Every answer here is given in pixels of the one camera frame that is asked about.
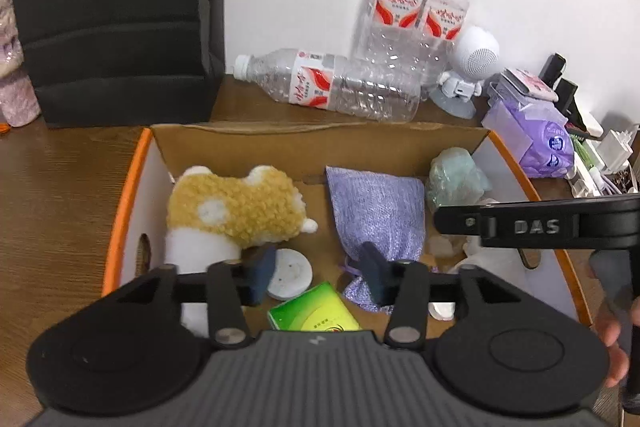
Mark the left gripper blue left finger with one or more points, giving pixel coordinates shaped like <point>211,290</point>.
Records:
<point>259,269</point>

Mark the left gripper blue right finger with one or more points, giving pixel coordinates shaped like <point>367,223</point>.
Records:
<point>377,272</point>

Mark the white round lid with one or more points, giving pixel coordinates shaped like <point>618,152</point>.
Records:
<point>292,275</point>

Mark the orange white plush toy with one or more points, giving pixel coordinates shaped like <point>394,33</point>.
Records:
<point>213,218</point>

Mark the purple drawstring pouch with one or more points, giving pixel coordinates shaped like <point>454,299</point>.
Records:
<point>386,211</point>

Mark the green tissue pack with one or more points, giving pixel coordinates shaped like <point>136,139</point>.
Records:
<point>320,309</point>

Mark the translucent white plastic box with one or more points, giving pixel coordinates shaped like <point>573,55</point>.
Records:
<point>452,254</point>

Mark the iridescent plastic bag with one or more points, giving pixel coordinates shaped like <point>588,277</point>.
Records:
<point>455,180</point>

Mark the person right hand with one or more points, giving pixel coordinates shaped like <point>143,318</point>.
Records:
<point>617,321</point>

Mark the red cardboard pumpkin box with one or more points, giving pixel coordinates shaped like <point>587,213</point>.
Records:
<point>303,151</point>

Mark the purple tissue pack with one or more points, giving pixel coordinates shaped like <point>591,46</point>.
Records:
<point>521,110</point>

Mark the black stand objects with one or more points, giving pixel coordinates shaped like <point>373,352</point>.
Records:
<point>552,75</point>

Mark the lying clear water bottle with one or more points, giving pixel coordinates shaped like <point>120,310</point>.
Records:
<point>335,83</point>

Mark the left clear water bottle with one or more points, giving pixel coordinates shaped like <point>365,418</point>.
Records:
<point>384,32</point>

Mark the right clear water bottle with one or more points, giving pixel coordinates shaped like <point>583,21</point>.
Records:
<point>439,26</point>

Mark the black paper shopping bag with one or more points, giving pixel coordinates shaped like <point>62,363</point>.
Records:
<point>97,63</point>

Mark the pink ceramic vase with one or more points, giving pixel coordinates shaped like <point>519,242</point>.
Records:
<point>19,105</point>

